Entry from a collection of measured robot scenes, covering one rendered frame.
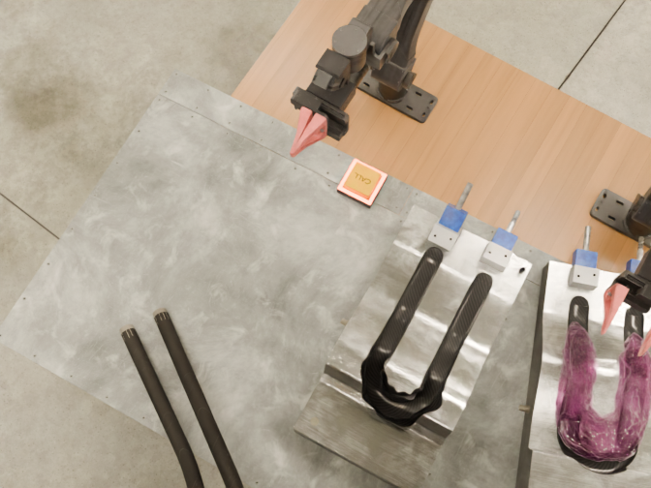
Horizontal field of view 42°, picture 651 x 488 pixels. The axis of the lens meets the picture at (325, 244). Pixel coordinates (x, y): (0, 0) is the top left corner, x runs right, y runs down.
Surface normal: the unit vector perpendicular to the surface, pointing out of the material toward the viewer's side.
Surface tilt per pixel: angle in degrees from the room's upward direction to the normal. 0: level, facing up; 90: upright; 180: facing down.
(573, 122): 0
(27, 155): 0
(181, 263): 0
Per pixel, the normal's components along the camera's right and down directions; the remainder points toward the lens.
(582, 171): 0.00, -0.31
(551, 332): 0.10, -0.72
